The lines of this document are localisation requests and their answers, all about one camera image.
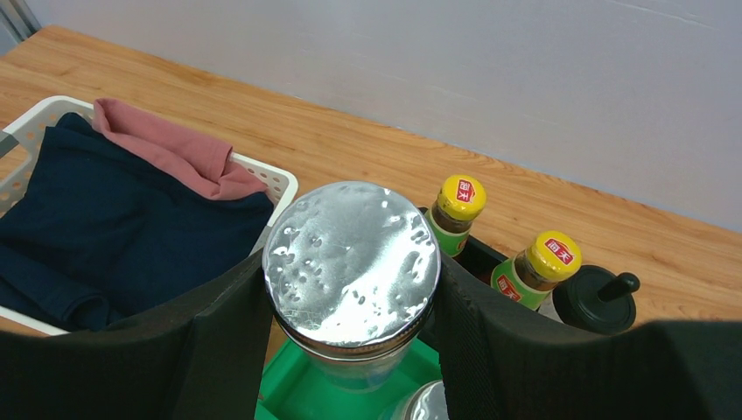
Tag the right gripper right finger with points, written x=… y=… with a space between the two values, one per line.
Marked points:
x=500 y=360

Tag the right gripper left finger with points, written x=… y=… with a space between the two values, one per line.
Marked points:
x=198 y=356

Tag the silver lid jar back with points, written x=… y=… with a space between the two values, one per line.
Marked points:
x=426 y=403

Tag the silver lid jar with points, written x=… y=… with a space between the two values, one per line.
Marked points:
x=426 y=403
x=351 y=270

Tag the yellow cap sauce bottle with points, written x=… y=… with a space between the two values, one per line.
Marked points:
x=529 y=277
x=459 y=202

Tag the black cap shaker back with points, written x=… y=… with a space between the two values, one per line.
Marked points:
x=594 y=300

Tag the green plastic bin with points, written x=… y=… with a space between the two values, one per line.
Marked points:
x=293 y=388

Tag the dark blue cloth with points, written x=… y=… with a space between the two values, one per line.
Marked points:
x=101 y=235

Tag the pink cloth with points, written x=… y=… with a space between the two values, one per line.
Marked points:
x=198 y=161

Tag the white plastic basket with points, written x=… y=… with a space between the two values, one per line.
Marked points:
x=20 y=145

